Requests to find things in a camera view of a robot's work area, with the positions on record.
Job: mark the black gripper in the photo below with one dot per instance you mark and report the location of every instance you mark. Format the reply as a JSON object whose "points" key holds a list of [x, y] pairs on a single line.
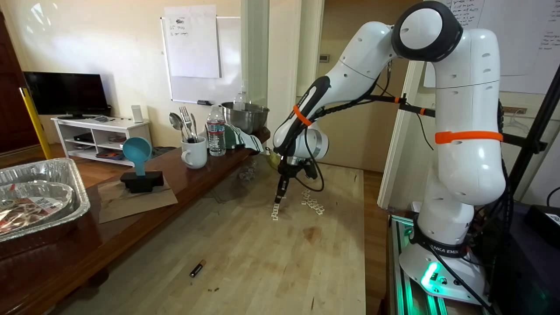
{"points": [[289, 175]]}

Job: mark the small white letter tile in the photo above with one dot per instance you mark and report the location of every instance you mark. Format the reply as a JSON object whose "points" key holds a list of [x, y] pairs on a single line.
{"points": [[318, 210], [311, 205], [275, 216], [276, 209]]}

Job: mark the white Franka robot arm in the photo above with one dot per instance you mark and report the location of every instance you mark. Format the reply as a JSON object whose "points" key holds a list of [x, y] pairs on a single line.
{"points": [[465, 163]]}

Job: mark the yellow plastic object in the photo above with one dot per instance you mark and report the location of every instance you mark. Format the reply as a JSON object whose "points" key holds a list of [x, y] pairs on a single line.
{"points": [[269, 158]]}

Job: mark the green striped white towel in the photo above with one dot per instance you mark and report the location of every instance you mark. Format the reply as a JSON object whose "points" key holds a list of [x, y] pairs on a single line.
{"points": [[241, 140]]}

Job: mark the clear plastic water bottle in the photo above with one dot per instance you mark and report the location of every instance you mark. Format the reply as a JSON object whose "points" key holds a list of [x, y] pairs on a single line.
{"points": [[215, 133]]}

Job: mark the white ceramic mug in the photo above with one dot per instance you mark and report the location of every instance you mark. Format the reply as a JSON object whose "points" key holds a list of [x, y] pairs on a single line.
{"points": [[194, 154]]}

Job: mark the clear pump sanitizer bottle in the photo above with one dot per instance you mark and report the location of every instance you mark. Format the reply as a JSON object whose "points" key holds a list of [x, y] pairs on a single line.
{"points": [[240, 100]]}

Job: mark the small black marker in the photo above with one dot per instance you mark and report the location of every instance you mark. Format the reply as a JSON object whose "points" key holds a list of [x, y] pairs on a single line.
{"points": [[196, 270]]}

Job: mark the metal kitchen utensil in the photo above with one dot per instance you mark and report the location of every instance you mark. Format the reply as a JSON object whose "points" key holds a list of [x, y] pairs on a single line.
{"points": [[187, 119]]}

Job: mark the metal spoon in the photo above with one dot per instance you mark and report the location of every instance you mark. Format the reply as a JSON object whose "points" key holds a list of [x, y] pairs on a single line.
{"points": [[177, 123]]}

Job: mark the black block base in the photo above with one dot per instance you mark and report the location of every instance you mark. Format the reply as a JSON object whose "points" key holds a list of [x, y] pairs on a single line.
{"points": [[142, 182]]}

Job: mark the brown cardboard sheet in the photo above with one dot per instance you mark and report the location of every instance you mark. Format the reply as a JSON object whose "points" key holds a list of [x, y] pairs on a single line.
{"points": [[133, 202]]}

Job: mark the white paper on whiteboard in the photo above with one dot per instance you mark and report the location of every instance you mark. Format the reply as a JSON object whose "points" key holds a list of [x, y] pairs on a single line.
{"points": [[192, 41]]}

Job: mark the white television shelf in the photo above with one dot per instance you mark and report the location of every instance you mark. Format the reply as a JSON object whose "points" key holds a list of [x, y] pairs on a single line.
{"points": [[98, 140]]}

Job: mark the brown wooden counter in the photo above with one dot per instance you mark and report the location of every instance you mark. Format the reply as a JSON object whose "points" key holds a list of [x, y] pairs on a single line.
{"points": [[70, 256]]}

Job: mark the black flat screen television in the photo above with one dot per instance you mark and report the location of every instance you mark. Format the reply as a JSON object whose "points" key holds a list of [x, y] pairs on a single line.
{"points": [[66, 93]]}

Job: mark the black boom rod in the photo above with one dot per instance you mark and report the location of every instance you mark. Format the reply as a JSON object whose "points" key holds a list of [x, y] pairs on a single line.
{"points": [[525, 140]]}

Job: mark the yellow stick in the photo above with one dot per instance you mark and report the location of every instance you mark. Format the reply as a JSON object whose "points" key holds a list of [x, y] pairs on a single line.
{"points": [[35, 123]]}

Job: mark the black tripod pole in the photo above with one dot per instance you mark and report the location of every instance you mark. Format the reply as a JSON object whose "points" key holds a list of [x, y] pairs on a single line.
{"points": [[534, 133]]}

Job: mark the large written whiteboard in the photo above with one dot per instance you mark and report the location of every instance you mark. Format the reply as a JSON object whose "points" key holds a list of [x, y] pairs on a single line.
{"points": [[530, 41]]}

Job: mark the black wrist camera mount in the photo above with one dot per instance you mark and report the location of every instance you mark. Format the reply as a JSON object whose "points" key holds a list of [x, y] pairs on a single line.
{"points": [[308, 168]]}

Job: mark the wall whiteboard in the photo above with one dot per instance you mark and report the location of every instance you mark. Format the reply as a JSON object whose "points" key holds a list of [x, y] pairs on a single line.
{"points": [[229, 58]]}

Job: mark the aluminium rail frame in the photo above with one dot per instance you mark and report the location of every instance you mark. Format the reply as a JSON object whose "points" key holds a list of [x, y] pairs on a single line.
{"points": [[408, 280]]}

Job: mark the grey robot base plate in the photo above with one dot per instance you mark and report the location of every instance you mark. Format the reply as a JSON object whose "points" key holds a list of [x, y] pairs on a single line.
{"points": [[443, 273]]}

